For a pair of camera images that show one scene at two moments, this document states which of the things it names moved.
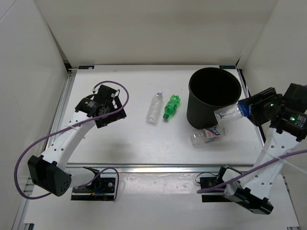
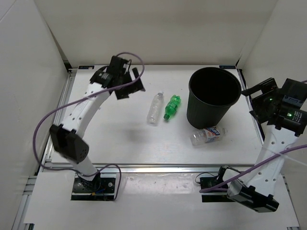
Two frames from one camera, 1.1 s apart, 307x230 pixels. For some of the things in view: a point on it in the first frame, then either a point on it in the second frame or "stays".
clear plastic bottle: [155, 109] stays
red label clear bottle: [209, 134] stays
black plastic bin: [210, 89] stays
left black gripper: [103, 122] → [137, 86]
